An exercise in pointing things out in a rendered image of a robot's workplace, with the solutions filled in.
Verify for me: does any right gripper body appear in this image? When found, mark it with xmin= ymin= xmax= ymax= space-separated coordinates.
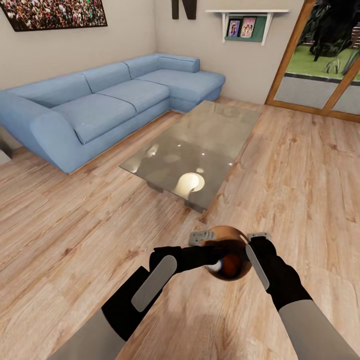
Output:
xmin=240 ymin=247 xmax=250 ymax=262

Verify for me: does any trash can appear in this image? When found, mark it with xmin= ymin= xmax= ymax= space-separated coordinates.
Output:
xmin=200 ymin=224 xmax=253 ymax=283

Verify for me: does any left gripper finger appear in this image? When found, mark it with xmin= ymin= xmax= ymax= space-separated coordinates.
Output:
xmin=214 ymin=249 xmax=229 ymax=263

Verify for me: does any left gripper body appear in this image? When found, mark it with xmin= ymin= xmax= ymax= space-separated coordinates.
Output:
xmin=187 ymin=245 xmax=217 ymax=270

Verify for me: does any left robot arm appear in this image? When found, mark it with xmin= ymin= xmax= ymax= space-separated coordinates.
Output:
xmin=47 ymin=229 xmax=229 ymax=360

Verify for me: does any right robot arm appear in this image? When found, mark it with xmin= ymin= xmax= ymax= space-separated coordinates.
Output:
xmin=240 ymin=231 xmax=360 ymax=360

